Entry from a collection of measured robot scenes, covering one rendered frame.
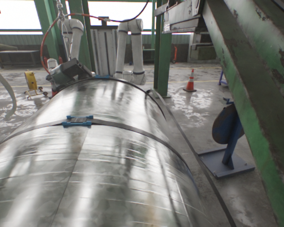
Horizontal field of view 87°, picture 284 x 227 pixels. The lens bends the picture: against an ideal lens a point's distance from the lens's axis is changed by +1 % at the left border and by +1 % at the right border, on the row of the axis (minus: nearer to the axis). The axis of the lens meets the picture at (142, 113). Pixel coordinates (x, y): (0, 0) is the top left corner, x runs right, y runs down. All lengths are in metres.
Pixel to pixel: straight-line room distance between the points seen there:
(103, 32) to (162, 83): 2.78
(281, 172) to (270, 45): 0.19
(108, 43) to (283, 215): 2.12
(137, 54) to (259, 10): 1.56
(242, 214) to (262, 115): 1.88
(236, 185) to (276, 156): 2.09
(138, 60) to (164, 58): 2.60
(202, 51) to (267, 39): 1.23
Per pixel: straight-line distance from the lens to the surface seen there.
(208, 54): 1.59
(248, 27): 0.40
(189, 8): 1.02
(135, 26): 1.80
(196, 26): 0.90
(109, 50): 2.19
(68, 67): 1.38
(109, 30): 2.18
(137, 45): 1.83
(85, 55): 4.42
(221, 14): 0.64
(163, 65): 4.45
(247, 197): 2.33
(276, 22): 0.35
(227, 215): 0.48
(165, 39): 4.39
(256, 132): 0.33
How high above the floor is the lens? 1.66
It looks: 27 degrees down
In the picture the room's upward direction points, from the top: straight up
